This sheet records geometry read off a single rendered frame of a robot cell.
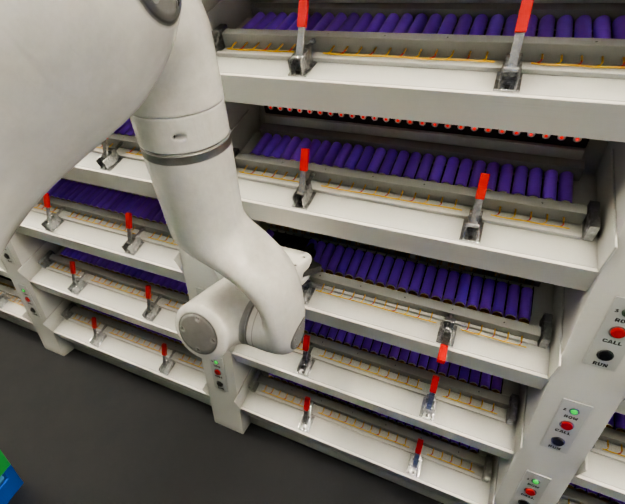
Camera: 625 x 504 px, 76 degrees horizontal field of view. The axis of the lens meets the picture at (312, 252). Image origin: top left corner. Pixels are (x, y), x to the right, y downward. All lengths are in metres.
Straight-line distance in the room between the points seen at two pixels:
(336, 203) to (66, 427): 1.03
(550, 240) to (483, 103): 0.22
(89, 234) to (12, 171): 0.91
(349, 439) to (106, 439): 0.66
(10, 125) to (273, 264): 0.33
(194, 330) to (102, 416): 0.85
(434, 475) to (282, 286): 0.68
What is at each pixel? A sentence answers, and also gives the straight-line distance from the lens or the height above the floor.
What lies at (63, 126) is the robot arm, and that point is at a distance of 0.21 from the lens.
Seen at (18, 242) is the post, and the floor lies 0.43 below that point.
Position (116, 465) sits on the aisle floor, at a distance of 1.26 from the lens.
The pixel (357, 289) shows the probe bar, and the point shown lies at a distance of 0.75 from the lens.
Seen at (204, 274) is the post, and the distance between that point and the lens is 0.86.
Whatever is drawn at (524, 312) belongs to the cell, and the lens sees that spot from 0.76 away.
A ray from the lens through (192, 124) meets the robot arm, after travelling 0.39.
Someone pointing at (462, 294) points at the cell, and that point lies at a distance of 0.75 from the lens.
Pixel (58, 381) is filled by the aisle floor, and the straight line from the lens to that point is 1.53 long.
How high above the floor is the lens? 1.00
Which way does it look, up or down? 32 degrees down
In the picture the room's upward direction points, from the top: straight up
